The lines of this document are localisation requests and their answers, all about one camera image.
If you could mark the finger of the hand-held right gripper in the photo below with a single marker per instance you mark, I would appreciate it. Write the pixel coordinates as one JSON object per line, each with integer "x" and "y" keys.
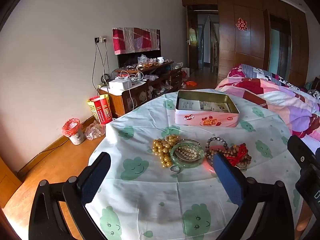
{"x": 300, "y": 152}

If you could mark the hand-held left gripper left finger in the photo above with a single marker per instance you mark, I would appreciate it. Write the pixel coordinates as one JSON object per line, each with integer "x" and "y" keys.
{"x": 93, "y": 180}

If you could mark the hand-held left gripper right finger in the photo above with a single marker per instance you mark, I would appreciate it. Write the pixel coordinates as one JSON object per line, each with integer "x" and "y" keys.
{"x": 228, "y": 180}

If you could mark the pink bangle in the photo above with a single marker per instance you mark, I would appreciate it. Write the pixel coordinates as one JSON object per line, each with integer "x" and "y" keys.
{"x": 209, "y": 163}

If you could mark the green glass bangle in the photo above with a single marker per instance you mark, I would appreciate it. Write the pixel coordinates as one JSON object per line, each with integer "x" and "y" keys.
{"x": 187, "y": 162}

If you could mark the pink tin box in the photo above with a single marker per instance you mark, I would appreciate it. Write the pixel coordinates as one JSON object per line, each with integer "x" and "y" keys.
{"x": 207, "y": 121}

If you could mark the clear plastic bag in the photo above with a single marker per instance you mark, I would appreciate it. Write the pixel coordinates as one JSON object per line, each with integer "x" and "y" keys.
{"x": 95, "y": 131}

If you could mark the waste bin with red liner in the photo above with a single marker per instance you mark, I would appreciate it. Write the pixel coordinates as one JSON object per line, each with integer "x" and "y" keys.
{"x": 73, "y": 132}

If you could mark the pink red patchwork quilt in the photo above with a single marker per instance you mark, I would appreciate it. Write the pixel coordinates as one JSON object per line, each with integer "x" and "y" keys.
{"x": 282, "y": 97}

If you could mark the red yellow paper bag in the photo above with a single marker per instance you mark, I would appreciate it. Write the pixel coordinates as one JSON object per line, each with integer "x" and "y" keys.
{"x": 101, "y": 110}

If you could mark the printed paper sheet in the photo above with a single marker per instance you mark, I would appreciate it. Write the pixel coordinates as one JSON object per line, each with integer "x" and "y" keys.
{"x": 200, "y": 105}

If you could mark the wooden television cabinet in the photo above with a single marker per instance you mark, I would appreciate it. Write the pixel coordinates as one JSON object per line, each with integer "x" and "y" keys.
{"x": 120, "y": 102}

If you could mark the white cardboard box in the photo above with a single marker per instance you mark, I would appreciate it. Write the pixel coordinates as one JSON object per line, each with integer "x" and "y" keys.
{"x": 118, "y": 84}

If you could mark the orange item on floor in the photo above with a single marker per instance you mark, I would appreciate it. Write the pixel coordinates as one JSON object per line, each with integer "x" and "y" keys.
{"x": 191, "y": 83}

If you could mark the wooden wardrobe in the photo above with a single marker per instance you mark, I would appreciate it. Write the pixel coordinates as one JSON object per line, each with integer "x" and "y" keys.
{"x": 250, "y": 45}

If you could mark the black television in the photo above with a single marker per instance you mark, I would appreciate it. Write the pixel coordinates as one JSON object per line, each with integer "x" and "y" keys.
{"x": 127, "y": 60}

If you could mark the white mug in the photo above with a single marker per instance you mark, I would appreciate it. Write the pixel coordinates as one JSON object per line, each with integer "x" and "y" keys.
{"x": 160, "y": 60}

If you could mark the red white cover cloth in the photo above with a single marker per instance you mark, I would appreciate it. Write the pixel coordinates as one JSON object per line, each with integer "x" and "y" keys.
{"x": 135, "y": 41}

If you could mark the wooden door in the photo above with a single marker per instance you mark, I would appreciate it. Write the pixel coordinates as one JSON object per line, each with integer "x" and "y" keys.
{"x": 193, "y": 37}

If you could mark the wall power outlet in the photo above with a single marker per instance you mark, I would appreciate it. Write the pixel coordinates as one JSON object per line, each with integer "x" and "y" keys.
{"x": 100, "y": 39}

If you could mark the red paper wall decoration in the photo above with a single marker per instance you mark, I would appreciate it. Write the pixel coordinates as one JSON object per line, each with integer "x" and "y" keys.
{"x": 242, "y": 24}

